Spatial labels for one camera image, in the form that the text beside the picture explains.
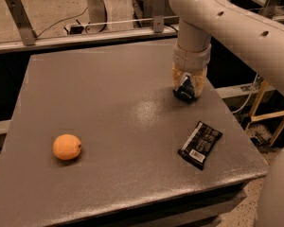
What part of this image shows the white cable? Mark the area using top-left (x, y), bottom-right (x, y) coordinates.
top-left (230, 74), bottom-right (259, 115)

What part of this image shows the white pedestal post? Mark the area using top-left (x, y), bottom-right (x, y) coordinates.
top-left (86, 0), bottom-right (107, 32)

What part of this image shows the left metal rail bracket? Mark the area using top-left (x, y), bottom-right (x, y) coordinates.
top-left (5, 0), bottom-right (37, 46)

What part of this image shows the middle metal rail bracket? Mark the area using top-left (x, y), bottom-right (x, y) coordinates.
top-left (152, 0), bottom-right (165, 33)

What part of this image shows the orange fruit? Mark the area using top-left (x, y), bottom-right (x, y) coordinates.
top-left (52, 134), bottom-right (81, 161)

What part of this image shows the yellow wooden frame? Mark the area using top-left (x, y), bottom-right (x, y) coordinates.
top-left (245, 80), bottom-right (284, 147)

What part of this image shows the horizontal metal rail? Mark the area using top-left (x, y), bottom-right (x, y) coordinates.
top-left (0, 26), bottom-right (177, 54)

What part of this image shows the metal rail bracket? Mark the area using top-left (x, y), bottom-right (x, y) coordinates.
top-left (5, 0), bottom-right (37, 46)
top-left (152, 0), bottom-right (165, 33)
top-left (259, 0), bottom-right (278, 19)

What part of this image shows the blue rxbar blueberry wrapper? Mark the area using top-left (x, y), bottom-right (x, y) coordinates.
top-left (173, 76), bottom-right (195, 103)

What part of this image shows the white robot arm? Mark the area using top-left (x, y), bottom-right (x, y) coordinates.
top-left (169, 0), bottom-right (284, 227)

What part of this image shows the right metal rail bracket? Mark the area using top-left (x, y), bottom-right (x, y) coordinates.
top-left (259, 0), bottom-right (278, 19)

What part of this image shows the black snack bar wrapper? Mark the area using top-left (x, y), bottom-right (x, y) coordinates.
top-left (178, 121), bottom-right (222, 170)

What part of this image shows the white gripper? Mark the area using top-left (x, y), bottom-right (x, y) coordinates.
top-left (172, 44), bottom-right (211, 98)

